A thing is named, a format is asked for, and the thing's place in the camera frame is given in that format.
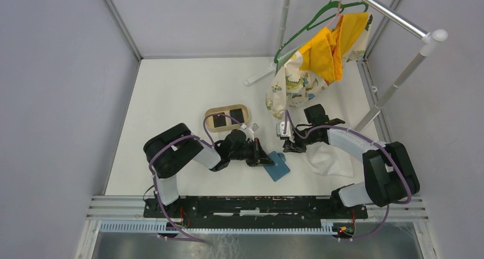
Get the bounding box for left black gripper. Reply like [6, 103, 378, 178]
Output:
[229, 138, 274, 167]

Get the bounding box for beige oval tray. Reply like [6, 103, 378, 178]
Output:
[203, 104, 251, 132]

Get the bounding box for blue card holder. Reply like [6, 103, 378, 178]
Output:
[264, 151, 291, 182]

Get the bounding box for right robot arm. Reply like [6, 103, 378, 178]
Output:
[276, 104, 420, 218]

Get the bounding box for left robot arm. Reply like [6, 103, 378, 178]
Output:
[143, 123, 275, 218]

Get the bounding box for white cloth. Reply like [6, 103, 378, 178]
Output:
[305, 143, 354, 178]

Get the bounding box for dinosaur print yellow garment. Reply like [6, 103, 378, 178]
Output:
[265, 12, 373, 119]

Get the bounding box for pink clothes hanger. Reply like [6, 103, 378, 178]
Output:
[325, 0, 348, 27]

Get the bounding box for green clothes hanger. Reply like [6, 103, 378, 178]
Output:
[273, 1, 369, 65]

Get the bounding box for metal clothes rack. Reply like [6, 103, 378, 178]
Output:
[243, 0, 448, 131]

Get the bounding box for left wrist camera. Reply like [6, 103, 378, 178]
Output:
[240, 123, 259, 139]

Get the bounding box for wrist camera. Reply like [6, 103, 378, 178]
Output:
[240, 123, 259, 139]
[276, 122, 293, 139]

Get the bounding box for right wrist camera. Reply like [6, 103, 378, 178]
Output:
[276, 122, 293, 139]

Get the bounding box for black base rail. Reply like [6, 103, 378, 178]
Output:
[143, 196, 368, 229]

